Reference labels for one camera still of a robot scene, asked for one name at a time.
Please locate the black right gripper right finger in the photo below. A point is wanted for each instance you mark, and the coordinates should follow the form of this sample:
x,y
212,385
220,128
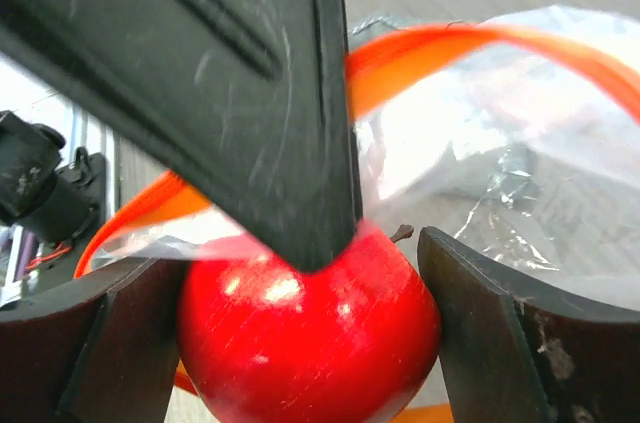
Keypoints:
x,y
516,349

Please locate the red apple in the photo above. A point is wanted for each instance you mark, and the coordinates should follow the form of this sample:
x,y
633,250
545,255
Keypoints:
x,y
262,342

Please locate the clear zip bag orange zipper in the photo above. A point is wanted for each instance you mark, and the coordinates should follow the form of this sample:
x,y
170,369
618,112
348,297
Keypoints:
x,y
518,137

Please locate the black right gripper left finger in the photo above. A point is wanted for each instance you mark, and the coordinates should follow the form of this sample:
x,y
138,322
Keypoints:
x,y
101,348

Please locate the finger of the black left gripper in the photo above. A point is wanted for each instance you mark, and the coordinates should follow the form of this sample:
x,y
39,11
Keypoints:
x,y
246,100

